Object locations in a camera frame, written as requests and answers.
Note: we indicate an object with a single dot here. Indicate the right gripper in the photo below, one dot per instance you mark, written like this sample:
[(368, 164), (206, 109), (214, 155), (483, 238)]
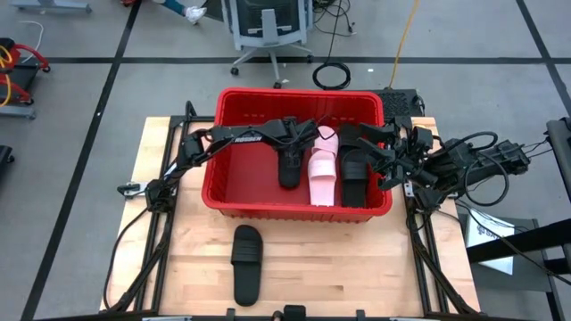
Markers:
[(406, 156)]

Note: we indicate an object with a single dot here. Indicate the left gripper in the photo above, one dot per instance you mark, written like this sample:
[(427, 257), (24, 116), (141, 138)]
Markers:
[(294, 134)]

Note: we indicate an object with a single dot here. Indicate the pink foam slide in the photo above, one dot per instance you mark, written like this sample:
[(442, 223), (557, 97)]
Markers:
[(322, 189), (329, 139)]

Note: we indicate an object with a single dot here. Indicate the red plastic bin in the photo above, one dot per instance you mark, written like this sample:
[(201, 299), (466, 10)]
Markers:
[(250, 178)]

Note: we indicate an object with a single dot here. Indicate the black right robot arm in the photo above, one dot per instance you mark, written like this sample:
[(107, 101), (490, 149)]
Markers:
[(490, 160)]

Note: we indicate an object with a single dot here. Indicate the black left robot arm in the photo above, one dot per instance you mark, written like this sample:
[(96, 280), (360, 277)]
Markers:
[(250, 134)]

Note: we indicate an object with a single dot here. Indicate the black perforated box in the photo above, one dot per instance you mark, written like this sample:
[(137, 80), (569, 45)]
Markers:
[(397, 102)]

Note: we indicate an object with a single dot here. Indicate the white printed paper sheet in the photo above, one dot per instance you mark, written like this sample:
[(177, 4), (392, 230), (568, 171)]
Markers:
[(482, 229)]

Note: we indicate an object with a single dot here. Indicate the grey office chair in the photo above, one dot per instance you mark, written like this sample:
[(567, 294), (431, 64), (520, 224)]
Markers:
[(267, 22)]

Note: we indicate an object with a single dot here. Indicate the person's shoe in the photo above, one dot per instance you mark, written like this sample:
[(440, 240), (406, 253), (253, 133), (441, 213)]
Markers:
[(195, 14)]

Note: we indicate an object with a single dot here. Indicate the person's leg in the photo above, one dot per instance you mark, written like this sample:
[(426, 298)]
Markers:
[(174, 6)]

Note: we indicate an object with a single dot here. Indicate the red hand cart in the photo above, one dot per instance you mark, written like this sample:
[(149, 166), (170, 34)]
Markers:
[(18, 76)]

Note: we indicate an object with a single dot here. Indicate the grey stand foot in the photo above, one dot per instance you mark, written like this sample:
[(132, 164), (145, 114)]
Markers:
[(49, 5)]

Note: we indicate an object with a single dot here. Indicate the black aluminium table frame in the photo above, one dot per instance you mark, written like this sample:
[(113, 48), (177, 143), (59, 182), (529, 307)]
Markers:
[(161, 232), (419, 249)]

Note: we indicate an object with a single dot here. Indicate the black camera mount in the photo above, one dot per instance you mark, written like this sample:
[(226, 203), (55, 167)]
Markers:
[(294, 312)]

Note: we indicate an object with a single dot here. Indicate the black camera stand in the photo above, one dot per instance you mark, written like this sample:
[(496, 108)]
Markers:
[(560, 142)]

